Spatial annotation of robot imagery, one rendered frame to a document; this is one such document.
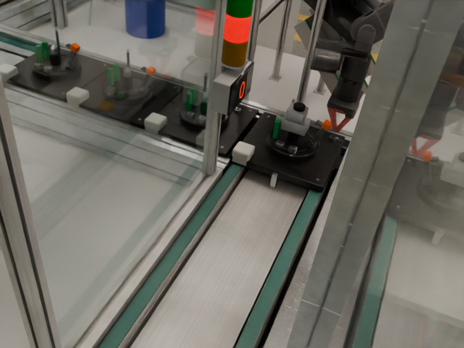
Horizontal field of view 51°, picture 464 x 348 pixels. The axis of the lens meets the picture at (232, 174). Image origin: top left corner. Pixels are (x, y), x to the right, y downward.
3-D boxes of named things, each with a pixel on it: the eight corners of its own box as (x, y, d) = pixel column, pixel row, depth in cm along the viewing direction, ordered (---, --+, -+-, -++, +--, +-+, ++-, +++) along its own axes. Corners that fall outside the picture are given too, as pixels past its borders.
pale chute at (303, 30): (358, 96, 149) (371, 90, 146) (342, 114, 141) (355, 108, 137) (313, 13, 144) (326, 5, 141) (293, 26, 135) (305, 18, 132)
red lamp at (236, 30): (252, 36, 98) (255, 12, 94) (242, 45, 94) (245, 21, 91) (228, 30, 99) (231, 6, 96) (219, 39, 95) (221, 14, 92)
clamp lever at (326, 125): (316, 143, 127) (333, 123, 121) (314, 146, 125) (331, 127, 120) (305, 134, 127) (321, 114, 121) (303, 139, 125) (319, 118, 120)
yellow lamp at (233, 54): (248, 59, 101) (252, 36, 98) (239, 69, 97) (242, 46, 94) (226, 53, 102) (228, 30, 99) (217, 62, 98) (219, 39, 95)
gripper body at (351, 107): (325, 108, 113) (333, 79, 108) (335, 90, 121) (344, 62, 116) (353, 117, 112) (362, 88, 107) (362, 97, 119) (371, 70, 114)
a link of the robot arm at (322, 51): (378, 26, 102) (373, 23, 110) (323, 16, 102) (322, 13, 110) (362, 83, 106) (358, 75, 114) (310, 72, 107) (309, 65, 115)
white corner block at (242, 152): (253, 158, 127) (255, 145, 124) (247, 168, 123) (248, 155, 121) (237, 152, 128) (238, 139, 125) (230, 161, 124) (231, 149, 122)
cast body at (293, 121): (308, 128, 126) (314, 104, 122) (304, 137, 123) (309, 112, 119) (277, 118, 128) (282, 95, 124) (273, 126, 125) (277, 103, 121)
